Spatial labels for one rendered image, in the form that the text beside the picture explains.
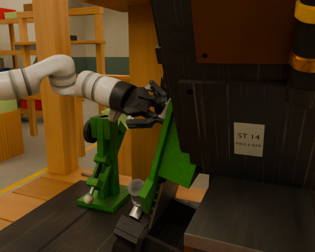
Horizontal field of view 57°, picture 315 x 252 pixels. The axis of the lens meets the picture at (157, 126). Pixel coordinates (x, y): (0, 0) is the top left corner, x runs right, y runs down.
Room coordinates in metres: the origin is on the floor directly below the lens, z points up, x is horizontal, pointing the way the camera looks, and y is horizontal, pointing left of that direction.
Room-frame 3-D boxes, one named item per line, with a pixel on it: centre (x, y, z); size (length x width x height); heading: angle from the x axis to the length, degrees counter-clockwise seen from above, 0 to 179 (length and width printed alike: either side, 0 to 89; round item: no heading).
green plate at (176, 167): (0.57, -0.05, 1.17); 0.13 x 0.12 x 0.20; 68
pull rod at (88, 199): (0.78, 0.19, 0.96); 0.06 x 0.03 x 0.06; 158
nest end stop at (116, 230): (0.58, 0.07, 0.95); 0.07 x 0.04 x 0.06; 68
